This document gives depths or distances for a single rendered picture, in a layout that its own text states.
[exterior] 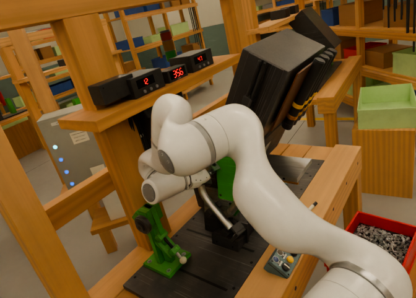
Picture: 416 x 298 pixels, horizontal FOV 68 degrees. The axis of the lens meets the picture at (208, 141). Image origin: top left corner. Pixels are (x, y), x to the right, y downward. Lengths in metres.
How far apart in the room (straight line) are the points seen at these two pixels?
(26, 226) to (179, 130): 0.67
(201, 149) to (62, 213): 0.78
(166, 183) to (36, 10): 0.65
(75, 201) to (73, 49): 0.55
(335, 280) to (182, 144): 0.34
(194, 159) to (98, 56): 0.71
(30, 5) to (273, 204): 0.89
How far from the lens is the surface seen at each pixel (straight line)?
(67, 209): 1.26
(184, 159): 0.57
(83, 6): 1.20
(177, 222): 1.56
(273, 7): 9.96
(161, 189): 1.00
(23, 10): 1.10
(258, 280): 1.18
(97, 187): 1.31
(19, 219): 1.10
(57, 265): 1.21
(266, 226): 0.57
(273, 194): 0.56
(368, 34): 4.09
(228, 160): 1.20
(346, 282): 0.57
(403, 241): 1.35
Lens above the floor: 1.77
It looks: 23 degrees down
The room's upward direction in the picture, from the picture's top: 14 degrees counter-clockwise
